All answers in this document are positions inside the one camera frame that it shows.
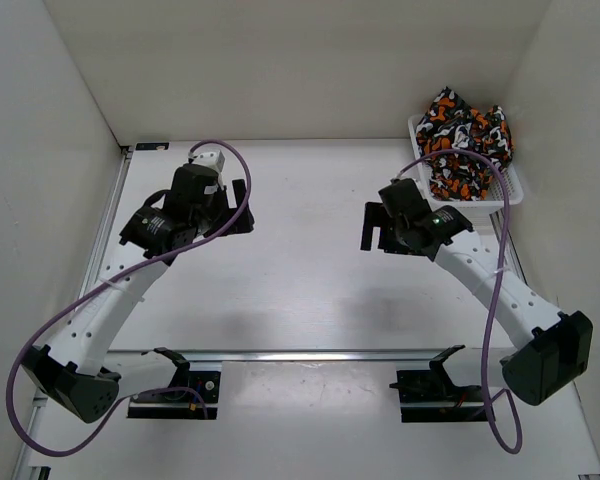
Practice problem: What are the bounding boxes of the orange camouflage shorts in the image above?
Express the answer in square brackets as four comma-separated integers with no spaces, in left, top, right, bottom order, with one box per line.
[415,87,515,201]

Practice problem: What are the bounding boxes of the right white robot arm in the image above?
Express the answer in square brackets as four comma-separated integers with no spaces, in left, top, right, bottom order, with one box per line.
[361,179,593,406]

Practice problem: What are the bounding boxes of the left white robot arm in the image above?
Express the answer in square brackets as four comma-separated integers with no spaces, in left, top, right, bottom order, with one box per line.
[17,152,254,423]

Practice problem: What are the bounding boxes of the dark label sticker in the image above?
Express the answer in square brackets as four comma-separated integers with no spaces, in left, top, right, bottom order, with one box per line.
[134,142,170,151]

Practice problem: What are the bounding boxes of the white plastic basket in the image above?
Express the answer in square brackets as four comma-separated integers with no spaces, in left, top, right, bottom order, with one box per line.
[416,117,524,217]

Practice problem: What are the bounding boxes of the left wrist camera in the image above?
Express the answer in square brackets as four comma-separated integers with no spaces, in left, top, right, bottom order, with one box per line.
[188,150,225,175]

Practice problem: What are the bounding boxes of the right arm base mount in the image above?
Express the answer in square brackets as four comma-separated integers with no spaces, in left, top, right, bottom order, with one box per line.
[389,345,487,424]

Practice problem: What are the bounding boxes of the aluminium front rail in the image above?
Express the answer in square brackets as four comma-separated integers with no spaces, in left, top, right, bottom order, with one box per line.
[104,348,516,364]

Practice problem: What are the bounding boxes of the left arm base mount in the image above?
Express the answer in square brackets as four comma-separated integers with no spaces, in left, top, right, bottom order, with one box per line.
[127,348,221,420]

